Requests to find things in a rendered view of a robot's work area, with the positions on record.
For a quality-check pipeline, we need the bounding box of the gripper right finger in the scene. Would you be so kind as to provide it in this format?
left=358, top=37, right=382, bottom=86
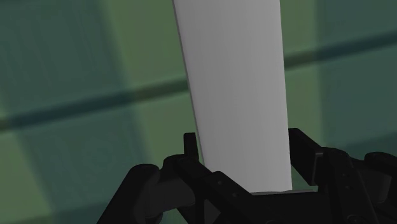
left=288, top=127, right=397, bottom=224

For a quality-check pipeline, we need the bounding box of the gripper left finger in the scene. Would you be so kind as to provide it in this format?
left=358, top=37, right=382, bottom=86
left=96, top=132, right=254, bottom=224

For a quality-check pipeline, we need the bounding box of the white slab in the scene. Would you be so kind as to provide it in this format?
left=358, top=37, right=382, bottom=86
left=171, top=0, right=318, bottom=195

